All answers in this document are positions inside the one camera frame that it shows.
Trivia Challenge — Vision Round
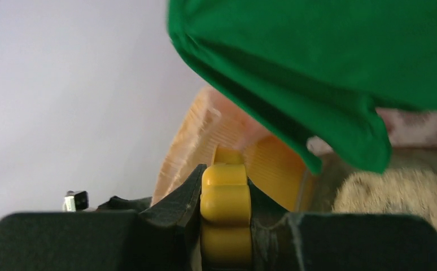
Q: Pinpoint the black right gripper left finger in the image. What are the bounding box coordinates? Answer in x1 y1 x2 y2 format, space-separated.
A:
0 164 206 270

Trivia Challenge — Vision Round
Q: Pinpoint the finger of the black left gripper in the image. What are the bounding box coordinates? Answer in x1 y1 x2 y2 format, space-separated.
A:
97 196 152 213

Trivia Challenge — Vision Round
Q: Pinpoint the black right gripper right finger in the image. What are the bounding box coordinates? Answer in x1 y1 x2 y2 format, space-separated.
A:
248 182 437 270

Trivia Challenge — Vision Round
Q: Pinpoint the yellow litter scoop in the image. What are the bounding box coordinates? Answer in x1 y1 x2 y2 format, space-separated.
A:
200 146 252 269

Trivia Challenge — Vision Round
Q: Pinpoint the yellow ribbed trash bin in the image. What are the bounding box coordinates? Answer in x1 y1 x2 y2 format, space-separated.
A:
151 86 317 212

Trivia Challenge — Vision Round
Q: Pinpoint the grey translucent litter box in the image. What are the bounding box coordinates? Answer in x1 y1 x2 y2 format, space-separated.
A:
296 148 437 213

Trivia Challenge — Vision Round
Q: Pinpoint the beige cat litter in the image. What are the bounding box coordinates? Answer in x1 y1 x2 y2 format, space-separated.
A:
332 168 437 230

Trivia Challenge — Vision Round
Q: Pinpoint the green t-shirt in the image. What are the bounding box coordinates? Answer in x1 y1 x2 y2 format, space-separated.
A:
168 1 437 173

